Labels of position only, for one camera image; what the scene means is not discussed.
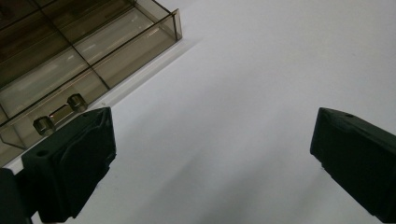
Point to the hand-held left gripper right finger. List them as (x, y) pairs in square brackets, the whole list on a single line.
[(358, 155)]

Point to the smoky transparent plastic drawer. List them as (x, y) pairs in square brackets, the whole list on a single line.
[(124, 56)]

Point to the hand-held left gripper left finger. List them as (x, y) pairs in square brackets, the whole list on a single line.
[(71, 161)]

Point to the smoky transparent drawer organizer box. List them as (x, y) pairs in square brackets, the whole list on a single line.
[(21, 28)]

